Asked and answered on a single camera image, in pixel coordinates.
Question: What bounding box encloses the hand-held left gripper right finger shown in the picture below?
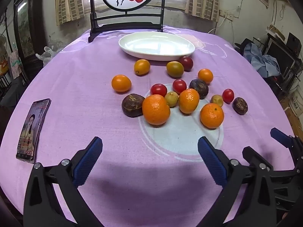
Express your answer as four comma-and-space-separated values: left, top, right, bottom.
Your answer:
197, 136, 278, 227

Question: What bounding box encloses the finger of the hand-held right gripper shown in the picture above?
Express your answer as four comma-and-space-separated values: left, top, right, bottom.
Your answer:
270, 127, 303, 171
242, 146, 274, 172

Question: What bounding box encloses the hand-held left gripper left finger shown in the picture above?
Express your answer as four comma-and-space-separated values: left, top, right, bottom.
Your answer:
23, 136, 105, 227

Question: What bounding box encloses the dark brown water chestnut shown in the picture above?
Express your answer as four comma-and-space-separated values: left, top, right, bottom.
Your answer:
232, 97, 248, 115
121, 93, 146, 118
189, 79, 209, 100

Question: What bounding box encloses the small yellowish longan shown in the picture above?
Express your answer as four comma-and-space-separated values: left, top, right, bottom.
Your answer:
210, 95, 224, 107
164, 91, 179, 107

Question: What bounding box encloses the large bumpy mandarin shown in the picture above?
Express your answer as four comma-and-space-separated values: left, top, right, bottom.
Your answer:
142, 94, 171, 126

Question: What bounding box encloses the orange cherry tomato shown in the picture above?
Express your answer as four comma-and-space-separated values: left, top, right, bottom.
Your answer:
198, 68, 214, 84
111, 74, 132, 93
134, 59, 151, 76

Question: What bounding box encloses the white oval plate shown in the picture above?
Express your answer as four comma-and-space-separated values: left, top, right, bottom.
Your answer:
118, 31, 196, 61

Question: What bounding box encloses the smartphone with lit screen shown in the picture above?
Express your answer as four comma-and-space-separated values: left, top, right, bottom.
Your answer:
16, 98, 52, 163

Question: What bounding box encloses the red cherry tomato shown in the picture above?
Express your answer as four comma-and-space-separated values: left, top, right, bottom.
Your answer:
150, 83, 168, 98
172, 79, 187, 94
222, 88, 235, 104

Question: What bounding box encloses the blue cloth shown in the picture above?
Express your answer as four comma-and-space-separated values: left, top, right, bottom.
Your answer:
244, 43, 281, 78

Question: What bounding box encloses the black monitor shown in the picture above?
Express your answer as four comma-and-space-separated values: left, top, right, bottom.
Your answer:
265, 38, 296, 74

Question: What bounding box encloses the green-orange cherry tomato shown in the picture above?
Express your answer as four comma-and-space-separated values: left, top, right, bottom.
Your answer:
166, 61, 184, 78

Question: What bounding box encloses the dark purple cherry tomato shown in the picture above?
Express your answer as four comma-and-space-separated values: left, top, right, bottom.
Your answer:
179, 56, 194, 72

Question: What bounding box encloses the white plastic bag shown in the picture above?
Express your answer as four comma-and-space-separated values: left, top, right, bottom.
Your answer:
35, 45, 64, 67

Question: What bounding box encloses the dark wooden cabinet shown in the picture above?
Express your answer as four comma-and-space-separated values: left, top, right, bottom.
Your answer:
13, 0, 48, 64

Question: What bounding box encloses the beige checked curtain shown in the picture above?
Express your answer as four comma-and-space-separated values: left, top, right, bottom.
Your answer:
55, 0, 86, 26
185, 0, 220, 22

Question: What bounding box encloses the white power cable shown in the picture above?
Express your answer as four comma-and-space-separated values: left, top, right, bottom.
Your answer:
208, 16, 226, 35

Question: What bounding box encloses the wall socket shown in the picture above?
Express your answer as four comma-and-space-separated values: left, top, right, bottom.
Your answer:
219, 9, 235, 20

